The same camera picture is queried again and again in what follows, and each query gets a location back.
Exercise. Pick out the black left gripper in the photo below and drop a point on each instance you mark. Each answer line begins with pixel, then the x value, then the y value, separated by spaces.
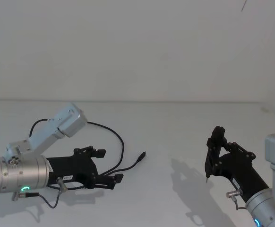
pixel 76 168

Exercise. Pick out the white curtain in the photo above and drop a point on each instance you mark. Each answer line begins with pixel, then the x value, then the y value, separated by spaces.
pixel 128 47

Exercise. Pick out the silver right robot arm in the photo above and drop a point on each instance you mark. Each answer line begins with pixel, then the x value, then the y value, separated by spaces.
pixel 265 203

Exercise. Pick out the white table cloth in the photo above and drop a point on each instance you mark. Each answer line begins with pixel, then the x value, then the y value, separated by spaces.
pixel 151 201

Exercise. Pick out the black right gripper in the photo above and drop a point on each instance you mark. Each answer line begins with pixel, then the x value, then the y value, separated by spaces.
pixel 241 172

